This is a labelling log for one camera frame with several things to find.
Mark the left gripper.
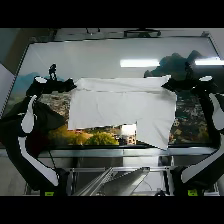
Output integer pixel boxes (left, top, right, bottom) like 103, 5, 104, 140
49, 78, 78, 95

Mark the white T-shirt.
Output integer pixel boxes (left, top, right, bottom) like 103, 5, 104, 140
67, 75, 178, 151

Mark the silver frame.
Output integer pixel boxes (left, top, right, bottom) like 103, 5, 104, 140
0, 145, 224, 196

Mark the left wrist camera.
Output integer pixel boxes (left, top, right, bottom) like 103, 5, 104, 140
48, 63, 59, 81

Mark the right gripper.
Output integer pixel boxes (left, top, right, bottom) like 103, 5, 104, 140
161, 78, 190, 93

